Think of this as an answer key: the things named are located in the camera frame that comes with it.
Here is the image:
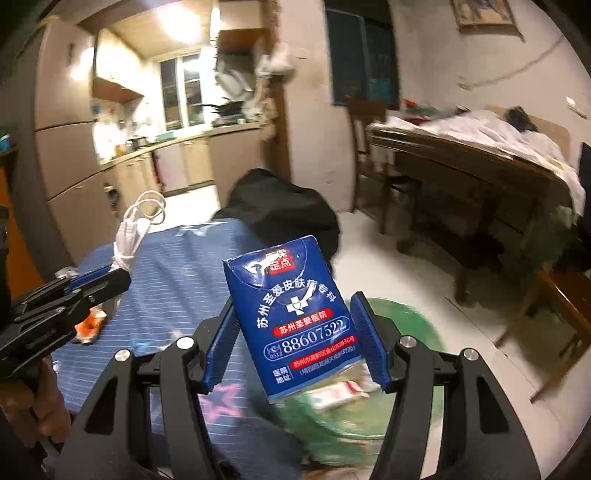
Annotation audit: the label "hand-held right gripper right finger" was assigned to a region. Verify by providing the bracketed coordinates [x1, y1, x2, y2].
[348, 292, 541, 480]

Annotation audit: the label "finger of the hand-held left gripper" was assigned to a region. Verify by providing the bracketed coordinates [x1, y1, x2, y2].
[7, 268, 132, 354]
[14, 270, 116, 319]

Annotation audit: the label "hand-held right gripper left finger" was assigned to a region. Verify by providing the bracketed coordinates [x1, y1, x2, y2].
[69, 298, 239, 480]

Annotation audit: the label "green plastic bin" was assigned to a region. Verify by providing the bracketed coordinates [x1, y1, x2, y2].
[277, 298, 444, 444]

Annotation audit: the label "white cable and plug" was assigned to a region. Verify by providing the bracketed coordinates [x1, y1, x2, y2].
[113, 191, 167, 278]

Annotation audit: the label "blue printed carton box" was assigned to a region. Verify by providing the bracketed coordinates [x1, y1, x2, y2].
[223, 235, 361, 400]

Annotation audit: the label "person's left hand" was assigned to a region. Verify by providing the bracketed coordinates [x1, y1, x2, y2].
[0, 357, 70, 457]

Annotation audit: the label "orange snack wrapper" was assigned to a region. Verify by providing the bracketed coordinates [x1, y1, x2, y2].
[74, 308, 110, 345]

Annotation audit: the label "white red carton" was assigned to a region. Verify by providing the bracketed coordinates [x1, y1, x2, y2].
[308, 380, 371, 410]

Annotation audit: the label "blue striped star tablecloth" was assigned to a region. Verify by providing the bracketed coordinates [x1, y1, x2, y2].
[46, 217, 370, 480]

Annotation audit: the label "beige refrigerator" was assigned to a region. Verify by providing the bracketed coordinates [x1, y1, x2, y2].
[34, 21, 122, 264]

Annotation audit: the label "beige kitchen counter cabinets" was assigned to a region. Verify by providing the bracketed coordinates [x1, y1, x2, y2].
[97, 122, 269, 197]

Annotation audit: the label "black cloth bundle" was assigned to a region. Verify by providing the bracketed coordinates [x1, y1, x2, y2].
[216, 168, 342, 271]

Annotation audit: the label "wooden dining table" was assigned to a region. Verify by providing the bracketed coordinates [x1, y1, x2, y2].
[369, 122, 578, 296]

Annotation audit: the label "wooden stool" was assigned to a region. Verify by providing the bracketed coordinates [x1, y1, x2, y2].
[496, 265, 591, 402]

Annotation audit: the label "wooden chair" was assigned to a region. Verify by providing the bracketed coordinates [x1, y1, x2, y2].
[346, 99, 422, 234]

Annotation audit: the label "wooden upper kitchen cabinet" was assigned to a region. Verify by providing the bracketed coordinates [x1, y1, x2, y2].
[91, 28, 147, 103]

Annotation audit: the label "kitchen window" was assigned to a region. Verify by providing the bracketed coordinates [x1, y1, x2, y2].
[159, 51, 218, 131]

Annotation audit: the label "black frying pan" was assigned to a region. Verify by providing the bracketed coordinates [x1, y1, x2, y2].
[201, 97, 244, 117]

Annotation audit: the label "white table cloth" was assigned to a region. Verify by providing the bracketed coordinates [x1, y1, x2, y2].
[369, 108, 587, 217]

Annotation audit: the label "range hood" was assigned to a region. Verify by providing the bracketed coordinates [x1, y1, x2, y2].
[215, 58, 259, 103]

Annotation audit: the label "dark object on table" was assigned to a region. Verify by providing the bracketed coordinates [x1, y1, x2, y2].
[505, 106, 539, 133]

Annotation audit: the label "dark flat panel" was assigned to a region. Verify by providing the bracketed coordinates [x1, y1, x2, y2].
[577, 142, 591, 195]

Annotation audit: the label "white hanging plastic bag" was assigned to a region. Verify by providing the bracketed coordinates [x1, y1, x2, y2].
[256, 41, 294, 77]

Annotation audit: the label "dark window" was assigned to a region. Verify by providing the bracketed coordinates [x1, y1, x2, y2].
[323, 0, 400, 112]

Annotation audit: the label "wall cable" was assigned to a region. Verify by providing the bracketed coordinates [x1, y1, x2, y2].
[457, 37, 566, 89]

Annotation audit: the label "framed wall picture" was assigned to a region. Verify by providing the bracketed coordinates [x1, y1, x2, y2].
[450, 0, 518, 29]

